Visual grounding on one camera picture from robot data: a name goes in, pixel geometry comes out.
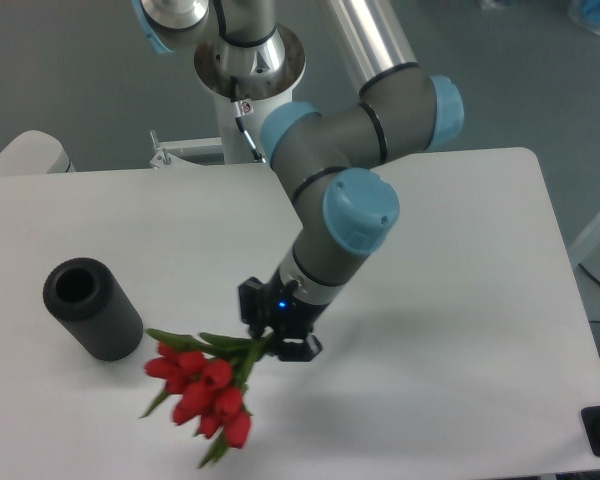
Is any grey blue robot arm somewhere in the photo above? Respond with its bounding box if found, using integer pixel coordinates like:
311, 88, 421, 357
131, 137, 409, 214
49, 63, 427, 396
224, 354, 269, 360
133, 1, 464, 362

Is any blue plastic bag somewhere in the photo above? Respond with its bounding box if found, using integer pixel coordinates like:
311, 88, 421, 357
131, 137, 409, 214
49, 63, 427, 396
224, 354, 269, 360
567, 0, 600, 35

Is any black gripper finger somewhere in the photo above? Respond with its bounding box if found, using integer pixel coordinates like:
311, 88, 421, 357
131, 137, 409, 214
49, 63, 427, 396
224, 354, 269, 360
238, 277, 267, 339
271, 334, 323, 362

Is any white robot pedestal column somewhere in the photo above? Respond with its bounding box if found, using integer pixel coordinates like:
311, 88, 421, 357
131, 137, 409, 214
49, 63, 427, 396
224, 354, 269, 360
194, 24, 306, 157

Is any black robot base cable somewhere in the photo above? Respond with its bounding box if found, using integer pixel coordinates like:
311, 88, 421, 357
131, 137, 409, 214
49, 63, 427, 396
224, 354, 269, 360
228, 75, 269, 165

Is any black ribbed cylindrical vase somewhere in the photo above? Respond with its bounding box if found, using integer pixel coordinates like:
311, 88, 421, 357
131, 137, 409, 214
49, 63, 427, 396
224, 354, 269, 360
42, 257, 144, 362

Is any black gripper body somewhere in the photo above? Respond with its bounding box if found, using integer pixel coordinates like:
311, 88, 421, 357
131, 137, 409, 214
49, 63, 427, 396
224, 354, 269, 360
264, 270, 329, 349

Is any white rounded side table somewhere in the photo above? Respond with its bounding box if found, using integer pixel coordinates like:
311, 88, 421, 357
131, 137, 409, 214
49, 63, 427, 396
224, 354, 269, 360
0, 130, 76, 177

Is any red tulip bouquet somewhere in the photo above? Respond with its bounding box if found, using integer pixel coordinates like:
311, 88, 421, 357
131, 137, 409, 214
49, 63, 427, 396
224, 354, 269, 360
142, 328, 274, 468

